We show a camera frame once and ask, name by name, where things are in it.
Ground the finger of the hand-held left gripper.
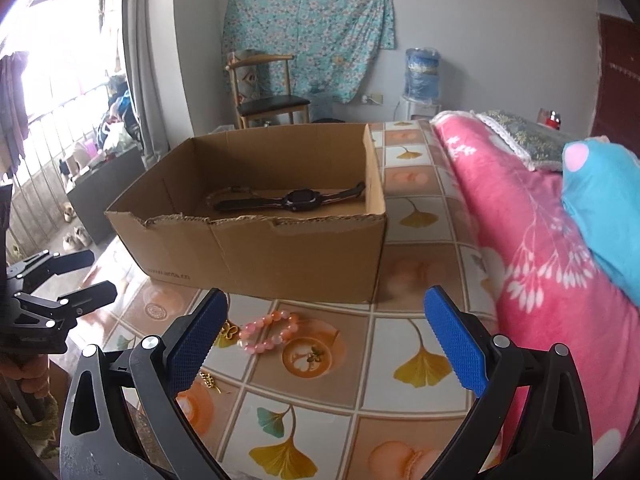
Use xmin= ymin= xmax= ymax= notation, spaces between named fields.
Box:
xmin=12 ymin=281 xmax=118 ymax=331
xmin=6 ymin=249 xmax=96 ymax=281

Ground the brown cardboard box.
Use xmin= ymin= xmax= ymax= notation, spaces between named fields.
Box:
xmin=104 ymin=122 xmax=388 ymax=305

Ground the grey patterned pillow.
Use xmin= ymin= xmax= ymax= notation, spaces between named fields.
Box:
xmin=475 ymin=110 xmax=586 ymax=173

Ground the hanging dark garment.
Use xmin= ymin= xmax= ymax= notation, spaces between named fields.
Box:
xmin=0 ymin=50 xmax=31 ymax=181

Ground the pile of clothes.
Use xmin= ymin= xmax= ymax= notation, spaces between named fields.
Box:
xmin=95 ymin=72 xmax=143 ymax=153

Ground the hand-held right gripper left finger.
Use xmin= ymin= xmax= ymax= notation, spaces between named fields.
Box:
xmin=59 ymin=287 xmax=231 ymax=480

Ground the dark red door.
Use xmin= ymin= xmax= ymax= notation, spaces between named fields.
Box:
xmin=592 ymin=12 xmax=640 ymax=153

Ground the pink bead bracelet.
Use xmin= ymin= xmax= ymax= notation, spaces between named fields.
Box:
xmin=237 ymin=311 xmax=301 ymax=357

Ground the blue water jug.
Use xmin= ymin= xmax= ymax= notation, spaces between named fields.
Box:
xmin=404 ymin=47 xmax=441 ymax=103

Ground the person's left hand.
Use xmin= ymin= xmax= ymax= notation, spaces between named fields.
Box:
xmin=0 ymin=352 xmax=51 ymax=401

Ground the pink floral blanket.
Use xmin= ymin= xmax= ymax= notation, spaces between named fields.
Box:
xmin=430 ymin=110 xmax=640 ymax=466

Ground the metal window railing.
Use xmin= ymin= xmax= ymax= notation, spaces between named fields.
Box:
xmin=10 ymin=80 xmax=116 ymax=256

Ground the teal floral cloth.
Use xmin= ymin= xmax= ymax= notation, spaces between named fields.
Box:
xmin=221 ymin=0 xmax=396 ymax=106

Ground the blue pillow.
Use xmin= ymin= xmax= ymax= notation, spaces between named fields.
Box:
xmin=561 ymin=139 xmax=640 ymax=308

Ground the wooden chair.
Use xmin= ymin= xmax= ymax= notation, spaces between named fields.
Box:
xmin=226 ymin=50 xmax=311 ymax=130

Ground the grey curtain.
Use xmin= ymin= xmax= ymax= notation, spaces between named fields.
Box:
xmin=120 ymin=0 xmax=173 ymax=161

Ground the gold pendant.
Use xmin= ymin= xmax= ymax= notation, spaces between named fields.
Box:
xmin=215 ymin=321 xmax=240 ymax=348

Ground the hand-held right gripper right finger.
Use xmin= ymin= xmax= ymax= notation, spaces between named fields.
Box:
xmin=423 ymin=285 xmax=596 ymax=480

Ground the dark grey cabinet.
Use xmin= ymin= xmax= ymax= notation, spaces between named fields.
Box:
xmin=66 ymin=147 xmax=146 ymax=243

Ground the bluish plastic bag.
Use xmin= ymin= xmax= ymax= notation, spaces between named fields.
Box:
xmin=309 ymin=91 xmax=363 ymax=123

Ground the black and purple smartwatch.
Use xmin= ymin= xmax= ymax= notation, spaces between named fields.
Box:
xmin=214 ymin=181 xmax=366 ymax=213

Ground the white water dispenser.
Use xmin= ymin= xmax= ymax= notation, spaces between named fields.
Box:
xmin=395 ymin=99 xmax=443 ymax=122

